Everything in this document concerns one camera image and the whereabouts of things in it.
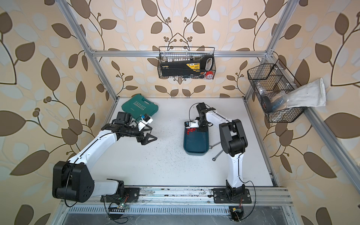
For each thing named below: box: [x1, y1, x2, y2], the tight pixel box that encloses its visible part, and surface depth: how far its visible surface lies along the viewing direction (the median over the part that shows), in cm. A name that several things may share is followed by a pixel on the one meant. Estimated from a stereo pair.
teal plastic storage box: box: [183, 127, 210, 156], surface depth 95 cm
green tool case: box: [121, 94, 159, 120], surface depth 111 cm
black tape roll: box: [262, 96, 273, 113], surface depth 67 cm
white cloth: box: [285, 77, 327, 109], surface depth 58 cm
